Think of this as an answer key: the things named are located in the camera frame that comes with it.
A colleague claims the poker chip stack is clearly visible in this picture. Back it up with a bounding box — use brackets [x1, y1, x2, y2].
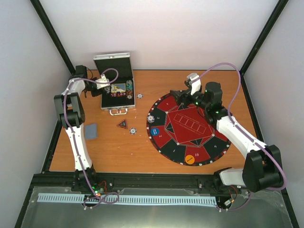
[147, 115, 155, 123]

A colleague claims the blue small blind button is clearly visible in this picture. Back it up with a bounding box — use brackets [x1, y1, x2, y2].
[150, 127, 160, 136]

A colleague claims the orange big blind button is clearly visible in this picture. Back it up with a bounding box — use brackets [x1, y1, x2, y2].
[185, 155, 195, 165]

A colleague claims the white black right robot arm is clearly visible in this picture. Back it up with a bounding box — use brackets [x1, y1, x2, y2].
[170, 82, 287, 192]

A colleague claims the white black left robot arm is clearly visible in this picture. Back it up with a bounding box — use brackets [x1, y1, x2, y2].
[54, 65, 108, 191]

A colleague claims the left poker chip row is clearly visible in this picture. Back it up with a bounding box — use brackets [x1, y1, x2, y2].
[103, 86, 111, 95]

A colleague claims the poker chip row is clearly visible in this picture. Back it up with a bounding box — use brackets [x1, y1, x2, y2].
[103, 86, 111, 95]
[126, 80, 133, 99]

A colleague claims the boxed playing card deck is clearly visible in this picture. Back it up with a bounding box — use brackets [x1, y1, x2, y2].
[111, 83, 126, 94]

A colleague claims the aluminium poker chip case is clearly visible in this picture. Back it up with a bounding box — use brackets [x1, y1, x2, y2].
[93, 52, 135, 116]

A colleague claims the red dice row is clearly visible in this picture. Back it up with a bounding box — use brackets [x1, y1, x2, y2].
[111, 93, 126, 97]

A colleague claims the round red black poker mat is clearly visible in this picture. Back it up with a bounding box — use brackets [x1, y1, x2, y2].
[146, 94, 231, 166]

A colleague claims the right poker chip row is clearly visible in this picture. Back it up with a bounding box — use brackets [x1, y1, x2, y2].
[126, 80, 133, 99]

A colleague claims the grey card deck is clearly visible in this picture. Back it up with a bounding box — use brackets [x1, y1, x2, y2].
[84, 123, 98, 140]

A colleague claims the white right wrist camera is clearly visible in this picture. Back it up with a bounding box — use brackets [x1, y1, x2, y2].
[185, 73, 201, 95]

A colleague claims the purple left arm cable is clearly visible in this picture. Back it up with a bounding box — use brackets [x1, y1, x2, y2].
[62, 68, 120, 209]

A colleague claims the light blue slotted cable duct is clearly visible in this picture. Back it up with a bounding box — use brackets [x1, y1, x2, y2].
[37, 193, 217, 207]

